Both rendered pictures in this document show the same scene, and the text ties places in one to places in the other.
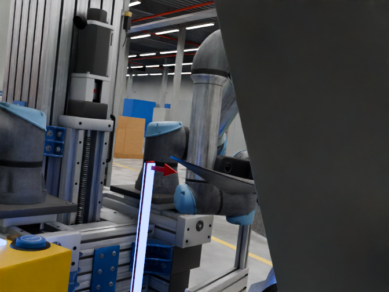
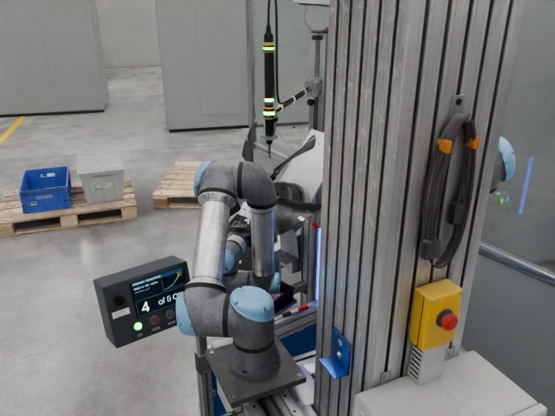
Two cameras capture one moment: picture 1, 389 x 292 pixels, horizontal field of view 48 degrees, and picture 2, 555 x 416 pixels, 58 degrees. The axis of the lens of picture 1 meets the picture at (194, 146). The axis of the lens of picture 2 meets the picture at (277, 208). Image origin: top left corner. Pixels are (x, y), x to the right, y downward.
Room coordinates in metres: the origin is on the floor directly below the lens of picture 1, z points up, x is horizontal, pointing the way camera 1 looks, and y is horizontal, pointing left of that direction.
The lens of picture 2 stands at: (2.44, 0.63, 2.03)
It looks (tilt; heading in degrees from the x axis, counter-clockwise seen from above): 24 degrees down; 204
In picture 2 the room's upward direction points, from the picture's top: straight up
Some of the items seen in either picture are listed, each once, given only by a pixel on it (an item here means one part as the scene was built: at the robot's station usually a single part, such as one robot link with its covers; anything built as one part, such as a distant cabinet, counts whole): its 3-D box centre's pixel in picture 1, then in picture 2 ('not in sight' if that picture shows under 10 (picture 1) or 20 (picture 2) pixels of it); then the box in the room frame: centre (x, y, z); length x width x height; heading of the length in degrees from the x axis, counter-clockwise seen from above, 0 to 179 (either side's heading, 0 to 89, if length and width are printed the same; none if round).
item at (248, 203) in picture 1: (236, 202); (232, 281); (1.15, -0.13, 1.08); 0.11 x 0.08 x 0.11; 110
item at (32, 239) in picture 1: (30, 243); not in sight; (0.62, 0.22, 1.08); 0.04 x 0.04 x 0.02
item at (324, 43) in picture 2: not in sight; (314, 197); (-0.07, -0.27, 0.90); 0.08 x 0.06 x 1.80; 94
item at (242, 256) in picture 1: (244, 235); (200, 329); (1.29, -0.18, 0.96); 0.03 x 0.03 x 0.20; 59
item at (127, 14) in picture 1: (123, 28); not in sight; (2.84, 0.54, 1.82); 0.09 x 0.04 x 0.23; 149
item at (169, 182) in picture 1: (158, 175); (253, 349); (1.44, 0.11, 1.09); 0.15 x 0.15 x 0.10
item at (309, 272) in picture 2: not in sight; (308, 281); (0.29, -0.17, 0.58); 0.09 x 0.05 x 1.15; 59
